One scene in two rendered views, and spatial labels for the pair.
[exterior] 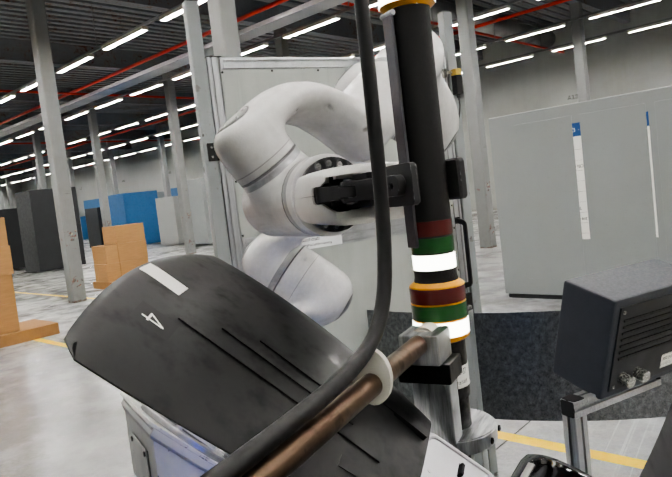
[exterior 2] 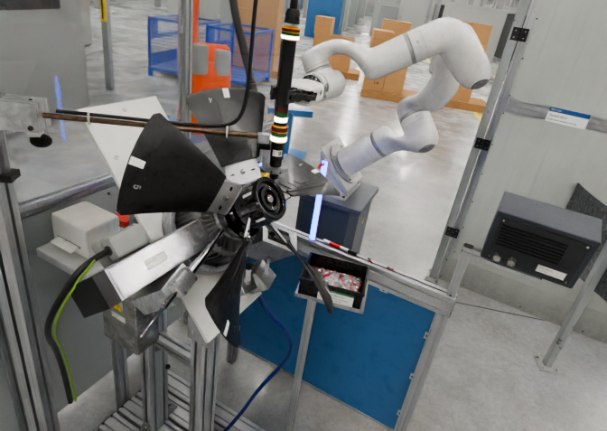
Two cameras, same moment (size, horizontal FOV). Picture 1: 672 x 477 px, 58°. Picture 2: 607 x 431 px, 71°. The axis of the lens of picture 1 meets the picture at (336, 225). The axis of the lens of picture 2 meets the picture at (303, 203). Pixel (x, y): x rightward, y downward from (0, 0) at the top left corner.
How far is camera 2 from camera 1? 102 cm
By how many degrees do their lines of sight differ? 55
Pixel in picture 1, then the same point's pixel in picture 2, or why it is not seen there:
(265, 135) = (310, 59)
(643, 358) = (519, 256)
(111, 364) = (191, 103)
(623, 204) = not seen: outside the picture
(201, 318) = (223, 105)
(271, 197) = not seen: hidden behind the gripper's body
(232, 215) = (508, 79)
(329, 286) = (417, 134)
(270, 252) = (403, 106)
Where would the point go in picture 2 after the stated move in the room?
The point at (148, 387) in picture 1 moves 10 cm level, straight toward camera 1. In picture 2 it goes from (195, 110) to (164, 116)
